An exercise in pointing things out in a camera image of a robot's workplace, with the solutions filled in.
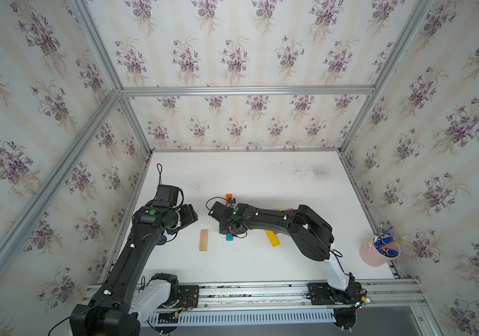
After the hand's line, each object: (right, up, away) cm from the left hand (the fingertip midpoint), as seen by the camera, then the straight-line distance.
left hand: (193, 219), depth 78 cm
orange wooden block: (+12, +6, +22) cm, 26 cm away
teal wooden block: (+13, -10, +8) cm, 18 cm away
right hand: (+13, -8, +12) cm, 19 cm away
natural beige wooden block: (+2, -11, +9) cm, 14 cm away
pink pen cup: (+67, -14, -1) cm, 68 cm away
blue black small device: (-14, -11, +8) cm, 19 cm away
